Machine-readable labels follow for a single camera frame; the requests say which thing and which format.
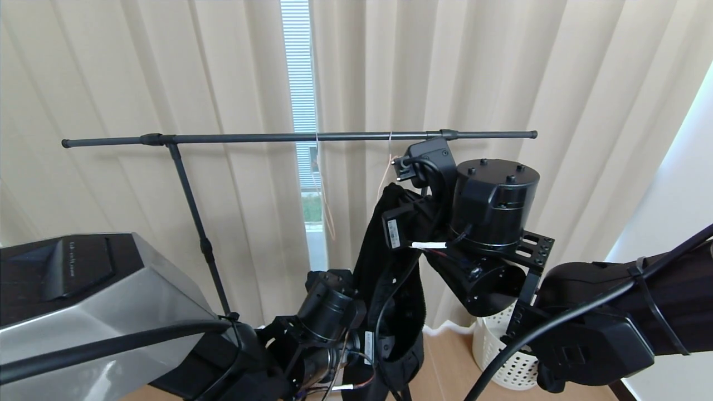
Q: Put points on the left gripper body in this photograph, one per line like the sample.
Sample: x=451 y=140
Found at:
x=374 y=356

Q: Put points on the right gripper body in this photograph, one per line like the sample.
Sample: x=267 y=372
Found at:
x=429 y=220

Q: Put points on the pink clothes hanger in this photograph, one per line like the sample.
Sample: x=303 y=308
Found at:
x=328 y=217
x=384 y=178

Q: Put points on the black garment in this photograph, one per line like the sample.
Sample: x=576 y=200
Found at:
x=398 y=289

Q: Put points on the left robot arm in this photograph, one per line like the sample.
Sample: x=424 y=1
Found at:
x=83 y=295

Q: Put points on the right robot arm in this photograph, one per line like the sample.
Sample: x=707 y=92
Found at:
x=496 y=206

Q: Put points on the white laundry basket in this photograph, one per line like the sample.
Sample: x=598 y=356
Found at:
x=490 y=348

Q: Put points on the black clothes rack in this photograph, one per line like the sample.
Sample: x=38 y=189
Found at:
x=250 y=137

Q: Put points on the window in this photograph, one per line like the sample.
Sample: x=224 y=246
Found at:
x=298 y=72

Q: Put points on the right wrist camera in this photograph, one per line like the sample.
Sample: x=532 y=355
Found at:
x=431 y=156

